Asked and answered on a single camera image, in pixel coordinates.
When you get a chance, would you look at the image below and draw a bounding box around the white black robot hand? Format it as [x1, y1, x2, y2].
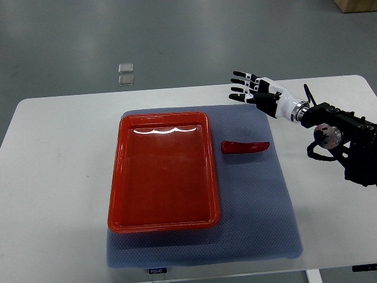
[229, 71, 309, 123]

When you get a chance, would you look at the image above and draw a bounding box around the red pepper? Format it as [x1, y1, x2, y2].
[221, 141, 270, 154]

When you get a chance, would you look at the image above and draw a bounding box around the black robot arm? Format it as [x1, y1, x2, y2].
[297, 103, 376, 186]

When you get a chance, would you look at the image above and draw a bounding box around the red plastic tray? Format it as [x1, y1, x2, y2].
[108, 111, 220, 234]

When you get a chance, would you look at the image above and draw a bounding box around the cardboard box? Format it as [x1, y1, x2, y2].
[334, 0, 377, 13]

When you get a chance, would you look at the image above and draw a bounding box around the blue-grey mesh mat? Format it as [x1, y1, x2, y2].
[107, 103, 303, 269]

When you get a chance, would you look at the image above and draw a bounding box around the upper floor plate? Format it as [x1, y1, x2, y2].
[118, 63, 134, 74]

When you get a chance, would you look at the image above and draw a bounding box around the white table leg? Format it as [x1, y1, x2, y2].
[306, 269, 323, 283]

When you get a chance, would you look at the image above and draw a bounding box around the black table control panel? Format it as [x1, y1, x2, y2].
[352, 264, 377, 272]

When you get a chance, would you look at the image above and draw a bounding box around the black table label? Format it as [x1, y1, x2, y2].
[148, 268, 167, 274]

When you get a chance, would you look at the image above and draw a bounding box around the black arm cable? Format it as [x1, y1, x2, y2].
[303, 84, 318, 107]

